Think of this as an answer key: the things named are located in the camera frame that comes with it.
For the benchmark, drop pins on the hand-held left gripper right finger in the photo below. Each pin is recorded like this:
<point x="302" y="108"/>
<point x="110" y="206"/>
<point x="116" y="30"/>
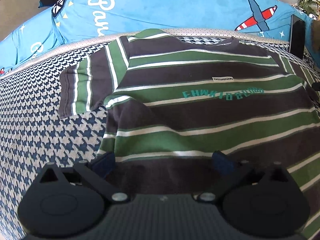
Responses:
<point x="222" y="163"/>

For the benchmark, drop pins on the blue printed sofa cover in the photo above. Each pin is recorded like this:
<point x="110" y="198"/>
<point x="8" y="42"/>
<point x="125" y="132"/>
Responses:
<point x="175" y="5"/>

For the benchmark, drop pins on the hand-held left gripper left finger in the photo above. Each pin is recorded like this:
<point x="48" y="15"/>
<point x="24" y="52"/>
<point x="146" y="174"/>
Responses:
<point x="105" y="162"/>

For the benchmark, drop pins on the green brown striped t-shirt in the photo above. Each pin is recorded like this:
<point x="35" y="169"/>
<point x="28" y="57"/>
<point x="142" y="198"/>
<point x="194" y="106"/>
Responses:
<point x="200" y="105"/>

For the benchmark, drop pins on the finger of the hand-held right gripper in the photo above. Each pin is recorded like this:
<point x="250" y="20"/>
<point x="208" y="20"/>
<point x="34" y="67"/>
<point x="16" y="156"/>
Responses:
<point x="317" y="86"/>

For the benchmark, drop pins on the black smartphone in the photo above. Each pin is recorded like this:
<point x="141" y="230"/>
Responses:
<point x="298" y="38"/>

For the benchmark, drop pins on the houndstooth sofa mat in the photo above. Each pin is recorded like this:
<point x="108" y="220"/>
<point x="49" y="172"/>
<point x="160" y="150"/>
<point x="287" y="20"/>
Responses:
<point x="37" y="117"/>

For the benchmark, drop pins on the green leafy houseplant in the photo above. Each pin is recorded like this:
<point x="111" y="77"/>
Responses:
<point x="303" y="2"/>

